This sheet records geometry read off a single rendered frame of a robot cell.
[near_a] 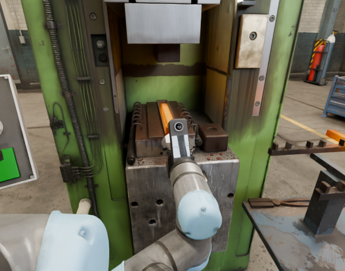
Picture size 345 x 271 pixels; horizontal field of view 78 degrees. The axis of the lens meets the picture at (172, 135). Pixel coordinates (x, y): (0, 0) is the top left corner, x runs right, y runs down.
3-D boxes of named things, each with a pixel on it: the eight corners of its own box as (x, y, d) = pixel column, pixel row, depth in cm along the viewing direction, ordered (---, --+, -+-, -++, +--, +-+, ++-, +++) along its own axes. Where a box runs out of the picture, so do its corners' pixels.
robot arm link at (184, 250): (155, 263, 47) (153, 226, 42) (192, 236, 53) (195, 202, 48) (177, 294, 41) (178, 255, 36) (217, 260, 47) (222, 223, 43)
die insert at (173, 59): (180, 62, 71) (180, 43, 68) (157, 63, 70) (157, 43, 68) (169, 56, 98) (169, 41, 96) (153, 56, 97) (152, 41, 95)
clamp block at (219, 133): (227, 151, 76) (229, 135, 73) (204, 153, 75) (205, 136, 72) (216, 137, 87) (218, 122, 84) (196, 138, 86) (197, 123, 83)
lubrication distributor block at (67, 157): (80, 187, 87) (74, 158, 81) (64, 189, 86) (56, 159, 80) (82, 182, 90) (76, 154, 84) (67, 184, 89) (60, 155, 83)
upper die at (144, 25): (199, 43, 60) (201, 4, 56) (127, 43, 58) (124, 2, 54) (177, 41, 98) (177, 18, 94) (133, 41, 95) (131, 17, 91)
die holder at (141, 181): (226, 251, 89) (240, 159, 71) (135, 262, 85) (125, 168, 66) (196, 174, 140) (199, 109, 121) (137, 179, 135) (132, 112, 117)
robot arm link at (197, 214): (180, 248, 38) (180, 211, 34) (171, 204, 48) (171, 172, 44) (222, 242, 39) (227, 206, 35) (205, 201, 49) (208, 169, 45)
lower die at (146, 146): (194, 154, 75) (195, 131, 71) (136, 157, 72) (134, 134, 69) (176, 114, 113) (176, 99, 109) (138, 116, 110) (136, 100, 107)
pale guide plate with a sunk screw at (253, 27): (260, 68, 77) (269, 14, 70) (236, 68, 76) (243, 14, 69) (257, 67, 79) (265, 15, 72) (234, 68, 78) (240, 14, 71)
